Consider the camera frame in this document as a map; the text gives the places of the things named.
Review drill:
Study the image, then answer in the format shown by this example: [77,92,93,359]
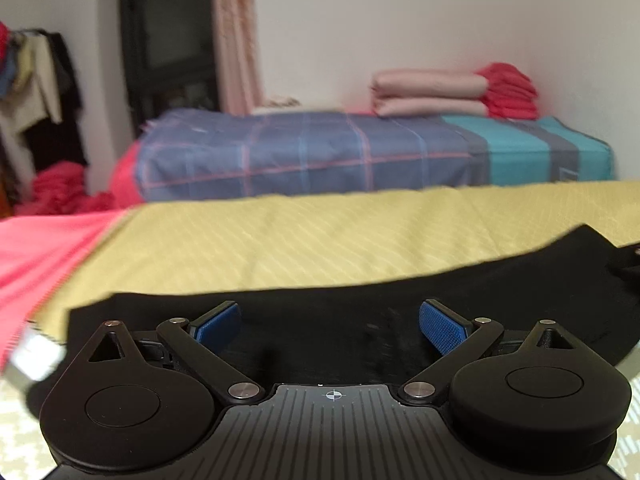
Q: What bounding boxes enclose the coral pink cloth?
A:
[0,209,135,358]

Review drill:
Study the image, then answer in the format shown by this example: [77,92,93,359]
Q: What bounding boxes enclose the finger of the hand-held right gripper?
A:
[606,242,640,289]

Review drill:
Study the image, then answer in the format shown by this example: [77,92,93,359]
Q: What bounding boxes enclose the yellow blanket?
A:
[30,180,640,347]

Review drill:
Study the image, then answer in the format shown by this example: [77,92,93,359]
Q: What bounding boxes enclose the pink curtain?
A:
[212,0,264,116]

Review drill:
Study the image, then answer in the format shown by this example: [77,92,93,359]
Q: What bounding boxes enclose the blue hanging garment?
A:
[0,49,20,97]

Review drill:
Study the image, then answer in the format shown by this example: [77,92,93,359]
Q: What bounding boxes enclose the folded red blanket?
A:
[475,62,540,121]

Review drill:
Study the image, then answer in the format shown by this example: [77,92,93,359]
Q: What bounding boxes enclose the blue plaid bed sheet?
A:
[136,109,616,205]

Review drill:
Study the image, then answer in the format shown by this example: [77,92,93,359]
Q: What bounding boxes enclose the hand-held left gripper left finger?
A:
[75,301,266,406]

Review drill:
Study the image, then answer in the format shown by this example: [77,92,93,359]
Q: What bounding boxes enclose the black hanging garment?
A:
[37,31,90,171]

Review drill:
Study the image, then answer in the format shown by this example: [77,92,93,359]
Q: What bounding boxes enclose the white patterned bed sheet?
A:
[0,330,640,480]

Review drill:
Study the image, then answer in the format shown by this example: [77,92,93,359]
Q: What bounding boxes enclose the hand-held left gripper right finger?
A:
[399,299,583,406]

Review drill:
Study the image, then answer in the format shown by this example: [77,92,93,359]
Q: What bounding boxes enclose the black pants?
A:
[22,225,640,411]

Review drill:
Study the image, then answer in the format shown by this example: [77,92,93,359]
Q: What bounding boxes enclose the red cloth pile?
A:
[30,162,117,215]

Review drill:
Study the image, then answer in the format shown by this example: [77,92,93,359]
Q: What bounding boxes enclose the cream hanging garment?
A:
[0,34,64,137]

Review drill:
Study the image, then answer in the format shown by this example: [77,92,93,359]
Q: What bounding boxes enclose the white cloth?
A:
[251,95,347,116]

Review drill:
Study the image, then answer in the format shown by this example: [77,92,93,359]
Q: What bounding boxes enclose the folded pink blanket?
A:
[371,69,489,101]
[372,97,489,119]

